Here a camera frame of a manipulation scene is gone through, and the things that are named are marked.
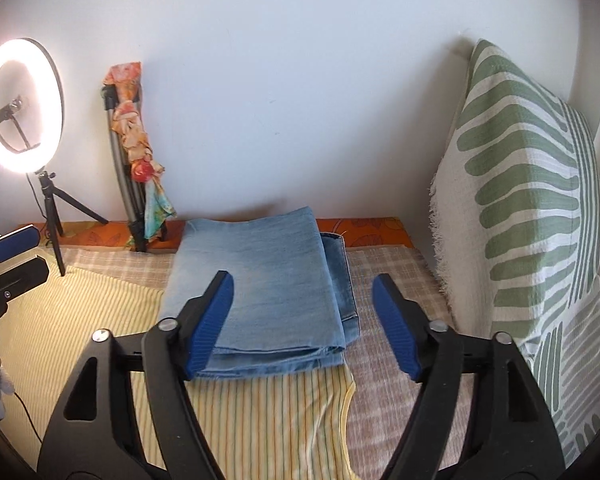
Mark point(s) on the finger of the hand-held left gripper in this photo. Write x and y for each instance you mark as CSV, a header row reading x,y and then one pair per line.
x,y
25,275
15,245

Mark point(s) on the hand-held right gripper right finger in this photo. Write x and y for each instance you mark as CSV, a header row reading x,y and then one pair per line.
x,y
397,330

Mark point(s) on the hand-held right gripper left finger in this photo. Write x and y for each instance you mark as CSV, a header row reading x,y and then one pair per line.
x,y
207,330

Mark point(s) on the light blue denim pants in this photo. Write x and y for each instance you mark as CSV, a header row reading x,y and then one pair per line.
x,y
260,280

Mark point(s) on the pink plaid blanket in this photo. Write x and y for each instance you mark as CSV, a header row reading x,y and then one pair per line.
x,y
370,410

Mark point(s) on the yellow striped shirt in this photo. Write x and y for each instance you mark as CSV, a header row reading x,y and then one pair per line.
x,y
270,420

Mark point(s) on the floral orange cloth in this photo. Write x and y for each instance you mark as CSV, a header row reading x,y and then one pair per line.
x,y
130,120

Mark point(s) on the green striped white pillow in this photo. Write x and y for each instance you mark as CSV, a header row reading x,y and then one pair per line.
x,y
580,360

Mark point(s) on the green patterned fringed cushion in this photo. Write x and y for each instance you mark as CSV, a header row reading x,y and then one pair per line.
x,y
520,160

